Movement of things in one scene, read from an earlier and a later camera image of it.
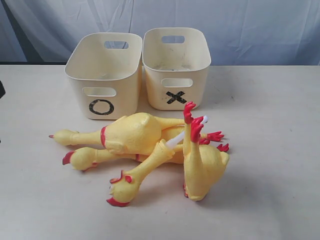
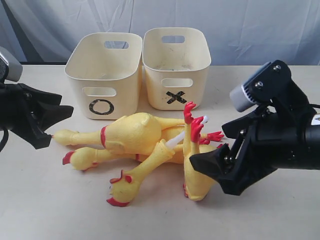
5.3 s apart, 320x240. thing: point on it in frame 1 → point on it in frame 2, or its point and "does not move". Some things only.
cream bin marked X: [176, 61] does not move
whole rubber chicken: [133, 134] does not move
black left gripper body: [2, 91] → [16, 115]
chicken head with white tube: [122, 187] does not move
